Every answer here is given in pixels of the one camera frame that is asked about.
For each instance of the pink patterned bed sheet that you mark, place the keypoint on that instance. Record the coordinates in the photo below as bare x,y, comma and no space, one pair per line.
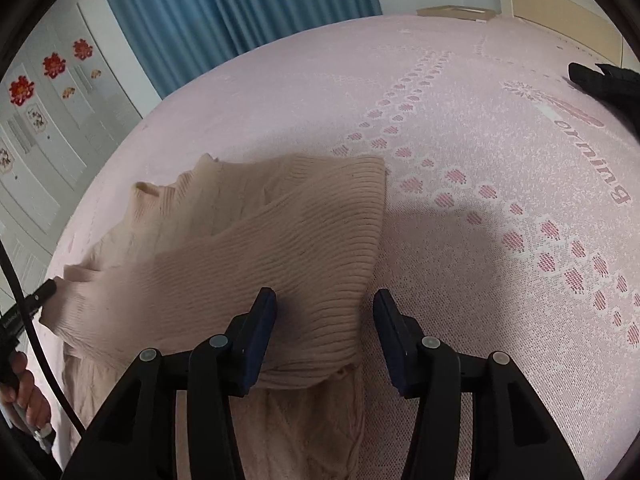
300,100

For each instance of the red flower sticker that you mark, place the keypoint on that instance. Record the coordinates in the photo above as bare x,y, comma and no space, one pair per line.
82,50
54,65

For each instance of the blue curtain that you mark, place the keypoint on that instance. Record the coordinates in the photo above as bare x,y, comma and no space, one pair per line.
200,10

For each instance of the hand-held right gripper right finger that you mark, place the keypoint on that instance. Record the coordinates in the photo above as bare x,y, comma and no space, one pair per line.
386,325

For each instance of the black cloth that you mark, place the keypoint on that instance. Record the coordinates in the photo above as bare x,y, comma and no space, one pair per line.
610,85

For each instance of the beige knit sweater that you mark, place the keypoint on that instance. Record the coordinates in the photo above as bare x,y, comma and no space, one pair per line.
275,220

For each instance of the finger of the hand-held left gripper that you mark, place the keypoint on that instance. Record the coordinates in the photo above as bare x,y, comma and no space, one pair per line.
44,293

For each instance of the cream wooden headboard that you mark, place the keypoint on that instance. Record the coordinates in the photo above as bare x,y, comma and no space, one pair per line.
550,0

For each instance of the person's left hand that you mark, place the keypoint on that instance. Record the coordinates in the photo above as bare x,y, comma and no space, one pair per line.
30,400

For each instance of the white wardrobe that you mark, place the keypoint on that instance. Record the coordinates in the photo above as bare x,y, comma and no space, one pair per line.
65,125

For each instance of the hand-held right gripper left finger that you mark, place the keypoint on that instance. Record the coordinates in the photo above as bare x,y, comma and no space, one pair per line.
264,320

